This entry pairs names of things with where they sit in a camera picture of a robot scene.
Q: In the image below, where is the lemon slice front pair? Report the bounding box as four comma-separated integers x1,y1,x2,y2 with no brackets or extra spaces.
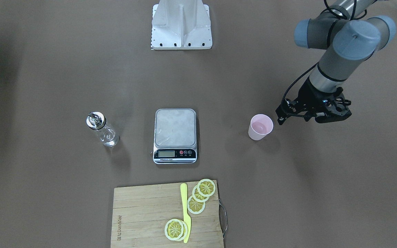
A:
164,218,189,241

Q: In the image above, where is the digital kitchen scale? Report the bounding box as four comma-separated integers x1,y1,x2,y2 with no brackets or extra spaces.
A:
153,108,198,164

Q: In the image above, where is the lemon slice middle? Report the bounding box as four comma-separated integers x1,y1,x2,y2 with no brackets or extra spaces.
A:
192,185,209,203

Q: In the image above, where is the lemon slice lower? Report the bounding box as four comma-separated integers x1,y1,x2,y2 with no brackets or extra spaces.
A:
186,196,205,215

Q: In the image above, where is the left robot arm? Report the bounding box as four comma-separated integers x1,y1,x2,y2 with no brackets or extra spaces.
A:
280,0,397,123

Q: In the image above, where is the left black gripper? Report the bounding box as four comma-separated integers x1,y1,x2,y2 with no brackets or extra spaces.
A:
298,79,352,123

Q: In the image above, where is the glass sauce bottle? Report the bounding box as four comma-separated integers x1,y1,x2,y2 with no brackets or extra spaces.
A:
86,112,120,147

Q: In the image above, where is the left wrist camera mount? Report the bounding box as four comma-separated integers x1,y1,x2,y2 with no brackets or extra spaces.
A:
275,99,305,125

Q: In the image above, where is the white camera mast base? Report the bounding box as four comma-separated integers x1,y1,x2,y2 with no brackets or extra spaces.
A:
150,0,213,50

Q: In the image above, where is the pink plastic cup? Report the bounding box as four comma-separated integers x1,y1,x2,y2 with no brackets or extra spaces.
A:
248,114,274,140

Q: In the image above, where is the bamboo cutting board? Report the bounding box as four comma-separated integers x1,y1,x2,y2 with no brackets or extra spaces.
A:
110,183,227,248

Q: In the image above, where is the yellow plastic knife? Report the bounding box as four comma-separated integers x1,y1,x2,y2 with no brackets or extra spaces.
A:
180,183,192,243

